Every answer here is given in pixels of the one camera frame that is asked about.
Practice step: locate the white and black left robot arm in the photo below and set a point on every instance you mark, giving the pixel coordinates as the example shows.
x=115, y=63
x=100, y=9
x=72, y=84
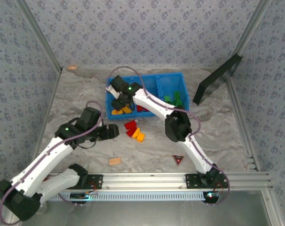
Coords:
x=39, y=162

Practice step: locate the aluminium frame post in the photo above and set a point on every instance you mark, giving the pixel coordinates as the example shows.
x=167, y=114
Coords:
x=252, y=23

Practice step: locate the black triangular red-light marker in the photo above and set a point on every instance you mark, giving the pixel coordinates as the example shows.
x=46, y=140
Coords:
x=178, y=159

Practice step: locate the black checkered panel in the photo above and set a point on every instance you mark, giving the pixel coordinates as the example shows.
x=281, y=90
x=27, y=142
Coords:
x=217, y=80

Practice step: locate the yellow lego brick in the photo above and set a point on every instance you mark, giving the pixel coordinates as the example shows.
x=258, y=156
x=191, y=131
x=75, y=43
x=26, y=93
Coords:
x=126, y=110
x=136, y=132
x=140, y=137

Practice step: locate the red house-shaped lego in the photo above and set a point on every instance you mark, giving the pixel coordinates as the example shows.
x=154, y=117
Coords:
x=140, y=108

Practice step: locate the aluminium side rail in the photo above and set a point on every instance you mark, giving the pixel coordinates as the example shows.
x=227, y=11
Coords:
x=49, y=106
x=241, y=122

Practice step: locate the small wooden block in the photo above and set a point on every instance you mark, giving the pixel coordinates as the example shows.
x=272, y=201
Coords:
x=72, y=67

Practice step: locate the blue three-compartment bin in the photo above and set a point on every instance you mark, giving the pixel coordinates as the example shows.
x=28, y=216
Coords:
x=170, y=82

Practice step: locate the ribbed wooden block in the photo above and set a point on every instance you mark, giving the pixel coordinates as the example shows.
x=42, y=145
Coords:
x=114, y=161

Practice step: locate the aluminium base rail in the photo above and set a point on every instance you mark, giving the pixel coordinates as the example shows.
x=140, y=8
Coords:
x=144, y=180

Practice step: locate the long green lego brick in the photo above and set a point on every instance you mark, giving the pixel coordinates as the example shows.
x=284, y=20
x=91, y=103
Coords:
x=171, y=103

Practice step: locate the long red lego brick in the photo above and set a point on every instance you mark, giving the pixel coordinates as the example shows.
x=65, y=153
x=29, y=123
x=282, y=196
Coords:
x=146, y=109

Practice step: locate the small green lego brick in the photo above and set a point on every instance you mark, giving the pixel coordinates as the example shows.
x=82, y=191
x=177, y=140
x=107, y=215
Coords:
x=179, y=102

